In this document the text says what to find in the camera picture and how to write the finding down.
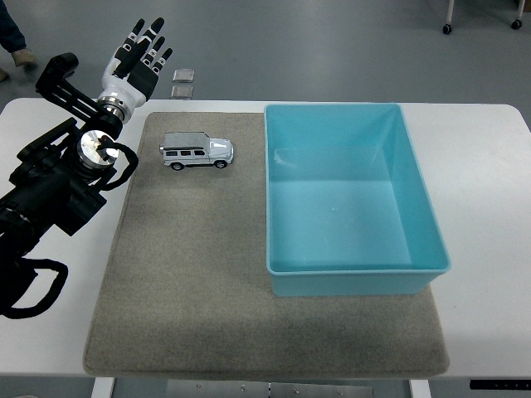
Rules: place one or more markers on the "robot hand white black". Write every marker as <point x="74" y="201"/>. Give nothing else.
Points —
<point x="124" y="89"/>

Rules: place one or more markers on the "white toy car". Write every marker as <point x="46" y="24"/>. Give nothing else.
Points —
<point x="195" y="151"/>

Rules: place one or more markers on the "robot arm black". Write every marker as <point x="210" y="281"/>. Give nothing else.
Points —
<point x="45" y="190"/>

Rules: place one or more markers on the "blue plastic box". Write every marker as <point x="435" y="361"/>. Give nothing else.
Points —
<point x="344" y="215"/>

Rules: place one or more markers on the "person's foot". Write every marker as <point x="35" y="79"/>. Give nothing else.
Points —
<point x="3" y="74"/>
<point x="22" y="57"/>

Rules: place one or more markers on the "person's leg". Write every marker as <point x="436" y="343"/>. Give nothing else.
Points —
<point x="10" y="33"/>

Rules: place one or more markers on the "grey felt mat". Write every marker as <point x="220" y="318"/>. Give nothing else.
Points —
<point x="186" y="269"/>

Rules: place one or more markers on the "white table leg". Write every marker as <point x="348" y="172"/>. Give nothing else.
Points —
<point x="420" y="389"/>
<point x="101" y="389"/>

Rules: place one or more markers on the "black caster wheel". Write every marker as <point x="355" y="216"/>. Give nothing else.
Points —
<point x="447" y="29"/>
<point x="516" y="24"/>

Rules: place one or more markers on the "white cart leg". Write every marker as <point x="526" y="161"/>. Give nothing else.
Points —
<point x="449" y="11"/>
<point x="520" y="9"/>

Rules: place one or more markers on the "grey metal plate with screws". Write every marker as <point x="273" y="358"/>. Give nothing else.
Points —
<point x="269" y="390"/>

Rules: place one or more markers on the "black table control panel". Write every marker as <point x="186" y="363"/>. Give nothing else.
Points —
<point x="500" y="384"/>

